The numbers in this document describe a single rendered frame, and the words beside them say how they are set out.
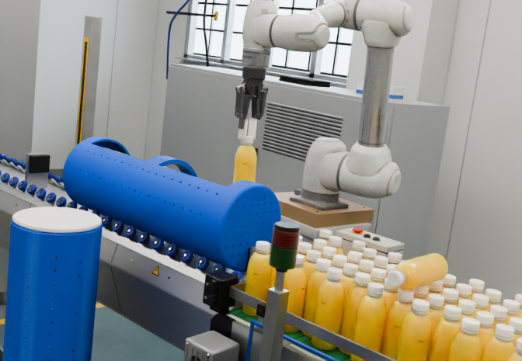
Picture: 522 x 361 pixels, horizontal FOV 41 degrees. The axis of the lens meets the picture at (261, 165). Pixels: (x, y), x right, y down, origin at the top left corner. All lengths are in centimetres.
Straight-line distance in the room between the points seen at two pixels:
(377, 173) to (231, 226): 74
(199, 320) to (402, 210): 199
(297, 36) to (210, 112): 282
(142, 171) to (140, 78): 545
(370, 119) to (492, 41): 238
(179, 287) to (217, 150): 261
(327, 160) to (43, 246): 114
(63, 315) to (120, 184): 49
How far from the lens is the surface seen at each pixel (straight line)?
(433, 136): 408
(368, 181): 267
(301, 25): 212
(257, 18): 220
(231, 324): 201
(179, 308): 233
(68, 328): 235
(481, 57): 496
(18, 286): 234
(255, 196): 219
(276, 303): 167
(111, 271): 258
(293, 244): 162
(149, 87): 792
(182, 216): 223
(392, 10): 258
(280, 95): 435
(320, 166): 277
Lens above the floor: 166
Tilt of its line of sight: 10 degrees down
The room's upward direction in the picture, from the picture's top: 7 degrees clockwise
